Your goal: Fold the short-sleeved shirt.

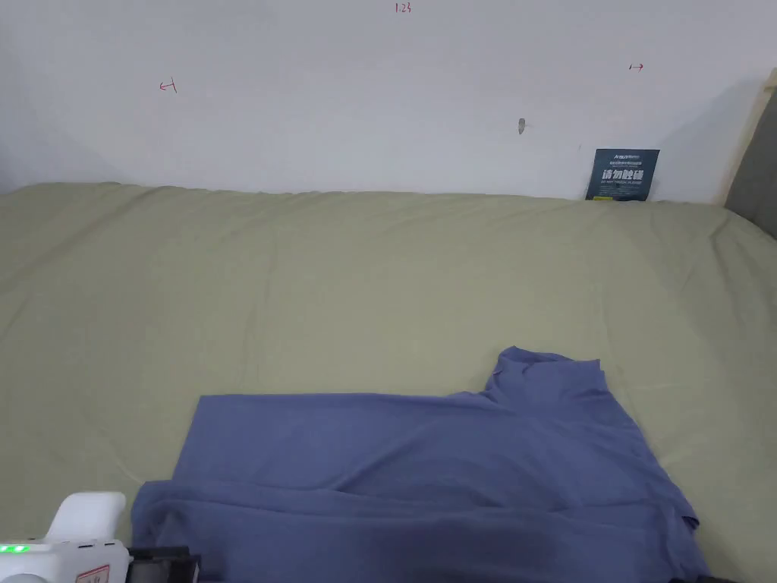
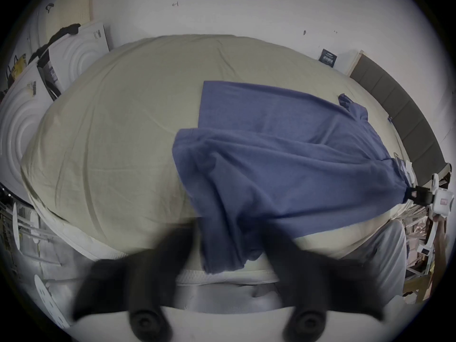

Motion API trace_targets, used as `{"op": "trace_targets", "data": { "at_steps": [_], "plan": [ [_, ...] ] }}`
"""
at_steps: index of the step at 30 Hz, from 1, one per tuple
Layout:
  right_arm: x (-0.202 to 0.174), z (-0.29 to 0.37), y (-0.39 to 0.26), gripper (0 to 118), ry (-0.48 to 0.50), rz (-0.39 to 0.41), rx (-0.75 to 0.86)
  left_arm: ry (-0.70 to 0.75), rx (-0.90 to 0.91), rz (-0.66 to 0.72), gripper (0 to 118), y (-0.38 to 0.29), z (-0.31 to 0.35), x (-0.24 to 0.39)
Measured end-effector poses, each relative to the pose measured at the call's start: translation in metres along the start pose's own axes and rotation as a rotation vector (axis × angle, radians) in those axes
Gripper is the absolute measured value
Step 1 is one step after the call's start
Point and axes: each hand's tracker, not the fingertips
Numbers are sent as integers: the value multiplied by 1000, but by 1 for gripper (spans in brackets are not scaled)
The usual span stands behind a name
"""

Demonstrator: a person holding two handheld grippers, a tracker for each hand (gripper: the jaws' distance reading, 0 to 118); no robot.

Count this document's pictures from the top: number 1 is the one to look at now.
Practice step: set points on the bed with pale green sheet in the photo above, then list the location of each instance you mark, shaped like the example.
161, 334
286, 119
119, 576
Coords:
303, 291

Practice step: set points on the dark blue sign card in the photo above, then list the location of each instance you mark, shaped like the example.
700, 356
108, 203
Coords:
623, 175

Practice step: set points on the grey padded headboard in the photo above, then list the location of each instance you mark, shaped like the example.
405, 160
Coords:
756, 170

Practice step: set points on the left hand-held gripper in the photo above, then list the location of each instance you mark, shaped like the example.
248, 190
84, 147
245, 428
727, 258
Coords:
79, 546

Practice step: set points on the blue shirt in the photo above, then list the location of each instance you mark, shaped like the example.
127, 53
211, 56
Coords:
388, 473

